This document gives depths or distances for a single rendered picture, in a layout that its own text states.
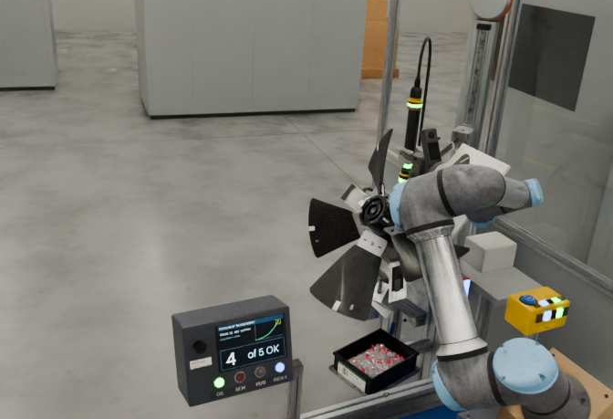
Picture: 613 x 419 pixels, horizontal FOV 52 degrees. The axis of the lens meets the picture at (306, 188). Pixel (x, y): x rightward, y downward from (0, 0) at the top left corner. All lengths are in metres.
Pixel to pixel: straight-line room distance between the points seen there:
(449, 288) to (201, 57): 6.12
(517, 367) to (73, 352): 2.60
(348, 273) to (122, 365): 1.64
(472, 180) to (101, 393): 2.31
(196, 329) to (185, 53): 6.02
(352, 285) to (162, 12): 5.47
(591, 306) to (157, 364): 2.07
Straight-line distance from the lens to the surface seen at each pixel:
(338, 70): 7.85
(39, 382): 3.43
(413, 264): 1.94
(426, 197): 1.45
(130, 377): 3.36
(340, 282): 2.13
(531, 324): 2.05
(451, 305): 1.47
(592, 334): 2.57
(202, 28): 7.30
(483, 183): 1.46
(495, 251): 2.61
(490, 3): 2.57
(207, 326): 1.46
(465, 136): 2.56
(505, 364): 1.43
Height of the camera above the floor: 2.08
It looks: 22 degrees down
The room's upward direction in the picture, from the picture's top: 3 degrees clockwise
